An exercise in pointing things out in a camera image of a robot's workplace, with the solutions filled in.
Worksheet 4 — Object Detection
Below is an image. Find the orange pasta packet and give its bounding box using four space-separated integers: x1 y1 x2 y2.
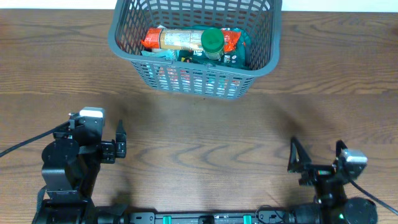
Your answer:
140 27 242 54

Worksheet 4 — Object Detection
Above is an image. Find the green Nescafe coffee bag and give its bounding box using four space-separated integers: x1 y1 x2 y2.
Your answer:
177 28 251 70

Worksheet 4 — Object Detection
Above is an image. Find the green lid jar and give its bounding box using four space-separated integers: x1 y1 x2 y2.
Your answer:
201 28 224 60

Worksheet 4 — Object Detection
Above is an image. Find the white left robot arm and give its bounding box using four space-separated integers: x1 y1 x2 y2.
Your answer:
33 113 130 224

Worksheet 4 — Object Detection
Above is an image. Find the grey plastic lattice basket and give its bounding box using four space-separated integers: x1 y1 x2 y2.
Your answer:
108 0 282 99

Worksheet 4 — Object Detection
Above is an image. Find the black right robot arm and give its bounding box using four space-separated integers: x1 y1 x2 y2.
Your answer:
115 137 378 224

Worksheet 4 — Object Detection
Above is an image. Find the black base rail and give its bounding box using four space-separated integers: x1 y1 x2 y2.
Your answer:
129 210 289 224

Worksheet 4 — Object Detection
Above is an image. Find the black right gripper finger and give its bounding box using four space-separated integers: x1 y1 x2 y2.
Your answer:
335 140 348 156
287 137 312 173

